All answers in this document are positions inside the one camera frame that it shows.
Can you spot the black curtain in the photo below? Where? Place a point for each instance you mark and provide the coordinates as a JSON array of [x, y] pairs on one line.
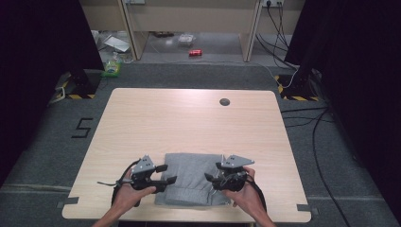
[[356, 78], [38, 63]]

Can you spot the white sheet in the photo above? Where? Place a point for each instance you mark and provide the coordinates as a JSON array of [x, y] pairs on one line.
[[117, 43]]

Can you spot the green packet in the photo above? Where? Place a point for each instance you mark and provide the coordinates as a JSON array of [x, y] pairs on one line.
[[112, 67]]

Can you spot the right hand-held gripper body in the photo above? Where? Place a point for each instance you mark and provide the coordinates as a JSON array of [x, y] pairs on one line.
[[231, 176]]

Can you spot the person's right hand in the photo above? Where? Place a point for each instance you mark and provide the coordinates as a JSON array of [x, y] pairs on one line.
[[246, 198]]

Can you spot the light wooden desk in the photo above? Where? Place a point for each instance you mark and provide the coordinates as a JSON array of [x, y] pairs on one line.
[[195, 15]]

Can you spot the clear plastic bag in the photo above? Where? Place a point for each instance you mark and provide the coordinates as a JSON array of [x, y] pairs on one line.
[[186, 39]]

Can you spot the grey sweatpants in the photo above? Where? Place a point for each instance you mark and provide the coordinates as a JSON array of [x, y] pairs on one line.
[[189, 176]]

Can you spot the person's left hand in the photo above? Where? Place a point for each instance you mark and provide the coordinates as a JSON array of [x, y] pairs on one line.
[[132, 197]]

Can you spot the grey round table grommet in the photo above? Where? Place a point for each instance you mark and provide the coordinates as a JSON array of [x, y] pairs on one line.
[[224, 101]]

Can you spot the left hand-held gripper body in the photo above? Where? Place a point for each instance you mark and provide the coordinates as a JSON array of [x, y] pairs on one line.
[[142, 176]]

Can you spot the black stand base striped tape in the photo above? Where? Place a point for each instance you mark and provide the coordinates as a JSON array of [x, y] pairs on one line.
[[80, 86], [298, 88]]

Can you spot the red can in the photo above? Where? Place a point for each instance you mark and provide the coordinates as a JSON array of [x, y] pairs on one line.
[[195, 52]]

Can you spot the white wall socket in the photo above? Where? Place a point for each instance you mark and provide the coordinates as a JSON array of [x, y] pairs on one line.
[[271, 3]]

